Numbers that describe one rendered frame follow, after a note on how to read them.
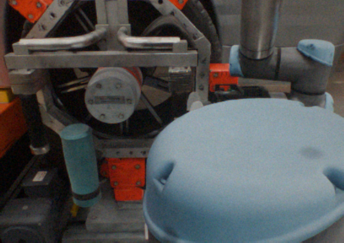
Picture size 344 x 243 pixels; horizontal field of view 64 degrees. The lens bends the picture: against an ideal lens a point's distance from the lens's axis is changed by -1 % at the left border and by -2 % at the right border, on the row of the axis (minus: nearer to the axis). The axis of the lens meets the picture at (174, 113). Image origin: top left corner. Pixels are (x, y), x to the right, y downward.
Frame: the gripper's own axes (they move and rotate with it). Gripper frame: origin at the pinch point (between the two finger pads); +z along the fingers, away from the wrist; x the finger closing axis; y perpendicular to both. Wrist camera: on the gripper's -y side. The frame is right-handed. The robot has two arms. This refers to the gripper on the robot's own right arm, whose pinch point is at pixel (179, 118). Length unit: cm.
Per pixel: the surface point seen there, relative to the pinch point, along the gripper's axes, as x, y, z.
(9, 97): -48, -13, 66
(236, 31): -46, 13, -24
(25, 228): -9, -45, 51
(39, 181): -28, -40, 52
